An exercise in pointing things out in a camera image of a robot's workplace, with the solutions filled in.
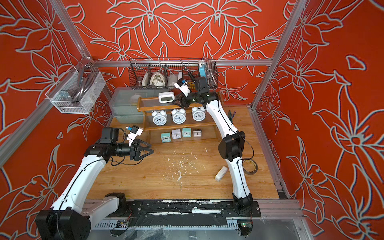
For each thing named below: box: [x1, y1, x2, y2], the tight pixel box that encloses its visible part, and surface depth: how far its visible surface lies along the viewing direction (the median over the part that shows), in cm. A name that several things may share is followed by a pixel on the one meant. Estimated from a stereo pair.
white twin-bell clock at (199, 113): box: [191, 106, 206, 122], surface depth 89 cm
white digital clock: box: [158, 91, 175, 103], surface depth 82 cm
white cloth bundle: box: [149, 71, 166, 87], surface depth 92 cm
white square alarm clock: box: [171, 129, 181, 140], surface depth 97 cm
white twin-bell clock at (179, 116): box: [171, 108, 187, 125], surface depth 87 cm
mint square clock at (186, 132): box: [182, 127, 192, 138], surface depth 99 cm
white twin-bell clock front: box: [151, 110, 168, 126], surface depth 87 cm
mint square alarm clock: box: [160, 132, 171, 143], surface depth 97 cm
